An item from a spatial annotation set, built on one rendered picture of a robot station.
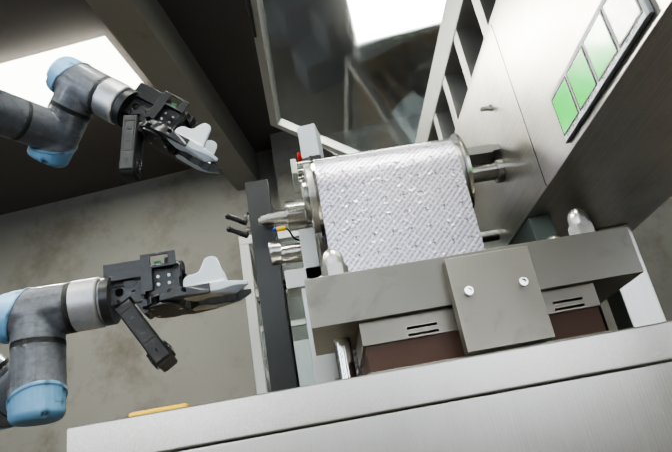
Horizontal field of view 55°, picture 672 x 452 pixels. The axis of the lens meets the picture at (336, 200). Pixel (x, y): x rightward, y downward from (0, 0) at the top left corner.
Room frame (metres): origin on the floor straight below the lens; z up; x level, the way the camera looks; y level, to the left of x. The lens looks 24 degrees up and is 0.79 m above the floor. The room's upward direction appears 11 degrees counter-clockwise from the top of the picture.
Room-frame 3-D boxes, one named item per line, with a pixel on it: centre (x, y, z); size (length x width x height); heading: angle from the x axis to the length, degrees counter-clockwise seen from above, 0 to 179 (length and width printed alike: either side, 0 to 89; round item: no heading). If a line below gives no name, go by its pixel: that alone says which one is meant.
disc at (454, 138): (1.01, -0.22, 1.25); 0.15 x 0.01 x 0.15; 4
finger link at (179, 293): (0.89, 0.24, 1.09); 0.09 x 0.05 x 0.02; 85
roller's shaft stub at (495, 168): (1.02, -0.26, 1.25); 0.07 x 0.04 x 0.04; 94
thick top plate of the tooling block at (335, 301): (0.83, -0.14, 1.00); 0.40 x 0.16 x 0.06; 94
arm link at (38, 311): (0.90, 0.46, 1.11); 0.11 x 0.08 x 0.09; 94
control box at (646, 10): (0.63, -0.32, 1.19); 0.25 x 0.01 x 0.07; 4
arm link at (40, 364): (0.92, 0.47, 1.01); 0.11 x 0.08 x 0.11; 44
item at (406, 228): (0.94, -0.09, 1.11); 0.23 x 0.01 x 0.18; 94
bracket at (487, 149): (1.02, -0.26, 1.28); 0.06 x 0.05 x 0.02; 94
